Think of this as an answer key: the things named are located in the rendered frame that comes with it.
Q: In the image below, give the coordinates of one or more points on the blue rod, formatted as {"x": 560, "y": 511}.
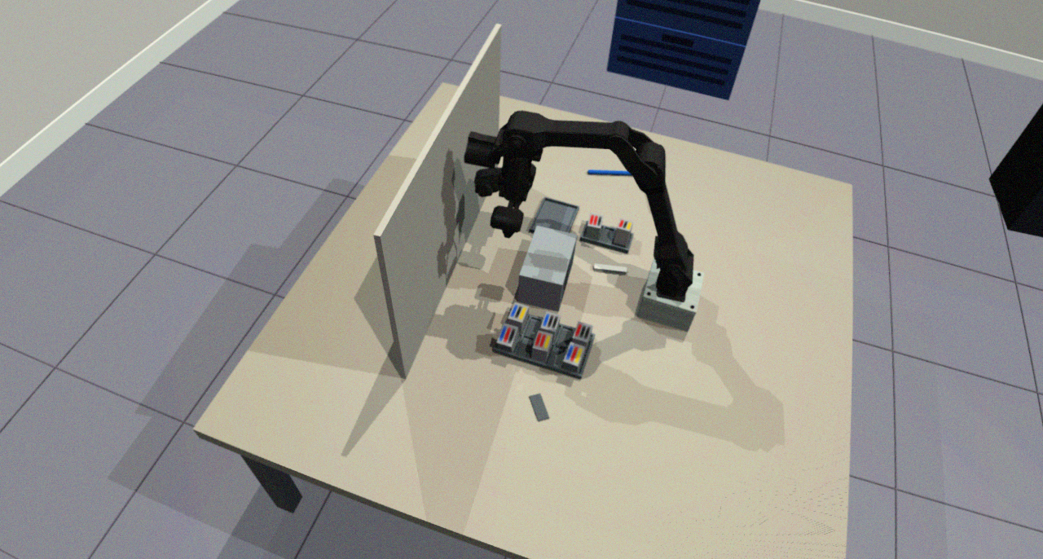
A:
{"x": 592, "y": 171}

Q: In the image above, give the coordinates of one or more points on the beige board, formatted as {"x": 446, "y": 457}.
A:
{"x": 422, "y": 235}

